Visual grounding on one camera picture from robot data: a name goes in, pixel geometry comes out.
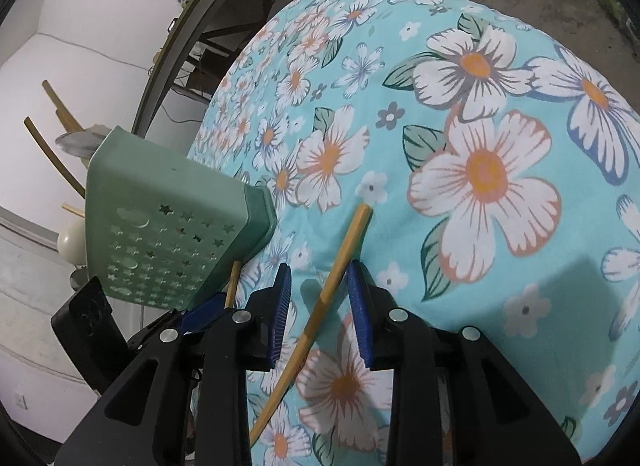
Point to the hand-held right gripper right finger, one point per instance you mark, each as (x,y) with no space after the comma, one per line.
(360,318)

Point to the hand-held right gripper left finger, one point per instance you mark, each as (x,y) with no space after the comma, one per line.
(280,318)

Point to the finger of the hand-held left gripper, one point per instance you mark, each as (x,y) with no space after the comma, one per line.
(202,315)

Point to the beige plastic ladle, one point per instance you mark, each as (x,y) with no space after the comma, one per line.
(70,242)

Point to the green perforated utensil holder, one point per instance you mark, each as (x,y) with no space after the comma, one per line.
(165,226)

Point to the metal spoon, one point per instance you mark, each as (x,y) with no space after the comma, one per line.
(80,143)

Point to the white door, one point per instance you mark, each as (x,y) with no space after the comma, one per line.
(30,321)

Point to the floral turquoise blanket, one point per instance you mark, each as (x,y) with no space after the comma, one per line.
(500,296)

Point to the grey side table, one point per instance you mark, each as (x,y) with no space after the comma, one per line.
(167,38)

